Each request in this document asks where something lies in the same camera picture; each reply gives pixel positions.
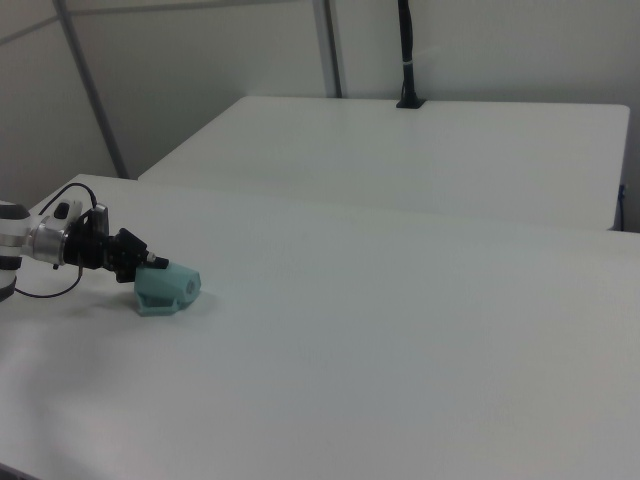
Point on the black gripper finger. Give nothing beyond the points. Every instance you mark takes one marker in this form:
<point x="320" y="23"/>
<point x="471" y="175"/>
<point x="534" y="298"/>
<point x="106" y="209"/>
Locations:
<point x="158" y="261"/>

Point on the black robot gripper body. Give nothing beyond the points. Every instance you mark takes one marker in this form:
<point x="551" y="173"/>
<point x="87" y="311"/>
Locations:
<point x="107" y="250"/>

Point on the teal faceted plastic cup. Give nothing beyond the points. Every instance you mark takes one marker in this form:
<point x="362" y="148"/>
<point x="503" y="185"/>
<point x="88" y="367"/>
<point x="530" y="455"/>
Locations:
<point x="167" y="291"/>

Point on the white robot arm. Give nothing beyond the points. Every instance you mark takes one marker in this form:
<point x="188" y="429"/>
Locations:
<point x="22" y="240"/>

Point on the large white table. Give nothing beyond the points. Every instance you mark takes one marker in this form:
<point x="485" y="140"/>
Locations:
<point x="400" y="160"/>

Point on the silver camera box on wrist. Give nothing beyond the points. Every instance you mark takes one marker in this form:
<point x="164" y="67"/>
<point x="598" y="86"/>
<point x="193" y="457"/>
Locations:
<point x="101" y="214"/>

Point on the grey partition frame post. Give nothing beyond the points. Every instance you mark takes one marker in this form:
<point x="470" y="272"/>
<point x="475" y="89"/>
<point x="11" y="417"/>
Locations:
<point x="95" y="90"/>
<point x="328" y="47"/>

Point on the black camera pole with clamp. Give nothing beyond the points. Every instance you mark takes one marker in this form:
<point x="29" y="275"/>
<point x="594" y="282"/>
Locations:
<point x="409" y="60"/>

